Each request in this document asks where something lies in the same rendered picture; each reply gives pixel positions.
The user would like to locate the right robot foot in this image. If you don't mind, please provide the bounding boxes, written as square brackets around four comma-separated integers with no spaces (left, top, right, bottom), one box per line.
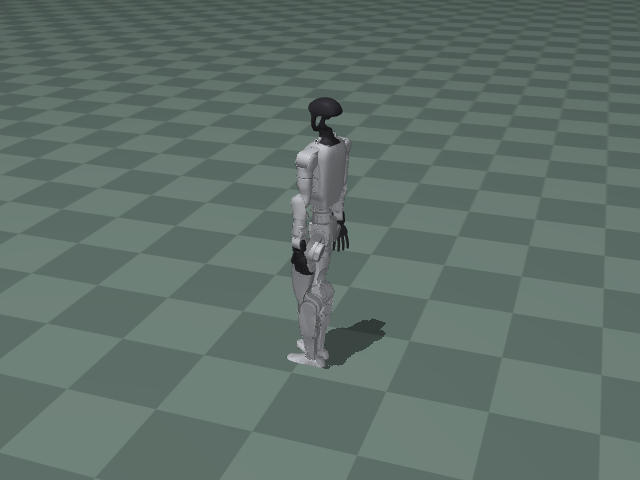
[296,339,329,360]

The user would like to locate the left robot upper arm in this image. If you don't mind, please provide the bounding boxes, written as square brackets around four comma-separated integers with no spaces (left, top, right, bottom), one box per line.
[291,148,318,208]

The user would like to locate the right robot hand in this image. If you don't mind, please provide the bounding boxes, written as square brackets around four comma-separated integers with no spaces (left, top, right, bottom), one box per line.
[332,211,349,252]

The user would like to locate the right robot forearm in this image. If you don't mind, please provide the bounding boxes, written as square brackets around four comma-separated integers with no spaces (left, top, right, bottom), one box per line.
[331,182,347,221]

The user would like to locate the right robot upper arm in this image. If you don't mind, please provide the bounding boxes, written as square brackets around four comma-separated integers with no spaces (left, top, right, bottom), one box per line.
[338,136,351,186]

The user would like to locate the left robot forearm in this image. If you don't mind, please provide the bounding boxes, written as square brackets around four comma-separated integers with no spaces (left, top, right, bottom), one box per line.
[291,196,309,249]

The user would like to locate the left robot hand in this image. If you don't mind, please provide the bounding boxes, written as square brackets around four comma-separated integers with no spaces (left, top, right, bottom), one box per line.
[291,240,314,275]

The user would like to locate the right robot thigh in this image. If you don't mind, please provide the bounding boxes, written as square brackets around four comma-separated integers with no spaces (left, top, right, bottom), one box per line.
[312,223,341,302]

